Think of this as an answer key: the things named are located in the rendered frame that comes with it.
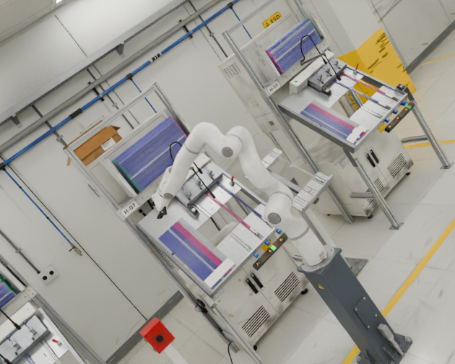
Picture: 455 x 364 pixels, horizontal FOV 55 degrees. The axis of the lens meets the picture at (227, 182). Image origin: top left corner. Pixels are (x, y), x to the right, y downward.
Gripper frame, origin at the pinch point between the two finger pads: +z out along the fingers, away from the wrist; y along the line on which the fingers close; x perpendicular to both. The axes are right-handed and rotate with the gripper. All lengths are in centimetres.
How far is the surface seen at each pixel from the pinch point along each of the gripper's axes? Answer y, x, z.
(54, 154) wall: -170, -7, 120
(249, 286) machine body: 30, 78, 58
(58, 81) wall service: -203, -5, 61
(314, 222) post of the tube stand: 16, 119, 11
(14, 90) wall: -217, -38, 85
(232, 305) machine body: 37, 64, 66
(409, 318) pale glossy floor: 102, 119, -8
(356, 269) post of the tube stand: 50, 148, 27
